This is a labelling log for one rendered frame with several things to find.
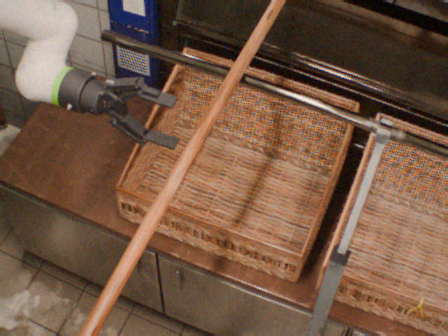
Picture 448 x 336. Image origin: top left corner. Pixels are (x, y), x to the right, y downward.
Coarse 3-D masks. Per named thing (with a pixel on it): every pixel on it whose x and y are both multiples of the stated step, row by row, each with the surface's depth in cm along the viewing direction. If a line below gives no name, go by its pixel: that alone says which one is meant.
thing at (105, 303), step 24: (264, 24) 171; (240, 72) 162; (216, 96) 157; (216, 120) 155; (192, 144) 149; (168, 192) 142; (144, 240) 136; (120, 264) 133; (120, 288) 131; (96, 312) 126
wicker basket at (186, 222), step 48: (192, 96) 225; (240, 96) 219; (336, 96) 206; (240, 144) 228; (288, 144) 222; (336, 144) 215; (144, 192) 216; (192, 192) 217; (240, 192) 218; (288, 192) 218; (192, 240) 205; (240, 240) 194; (288, 240) 208
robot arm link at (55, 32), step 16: (0, 0) 140; (16, 0) 144; (32, 0) 149; (48, 0) 155; (0, 16) 142; (16, 16) 145; (32, 16) 148; (48, 16) 152; (64, 16) 156; (16, 32) 149; (32, 32) 152; (48, 32) 154; (64, 32) 157; (48, 48) 156; (64, 48) 159
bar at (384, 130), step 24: (144, 48) 171; (216, 72) 167; (288, 96) 163; (312, 96) 162; (360, 120) 159; (384, 120) 159; (384, 144) 159; (408, 144) 157; (432, 144) 155; (360, 192) 162; (336, 264) 163; (336, 288) 171
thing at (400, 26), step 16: (320, 0) 185; (336, 0) 183; (352, 0) 182; (368, 0) 183; (368, 16) 182; (384, 16) 180; (400, 16) 179; (416, 16) 180; (416, 32) 179; (432, 32) 177
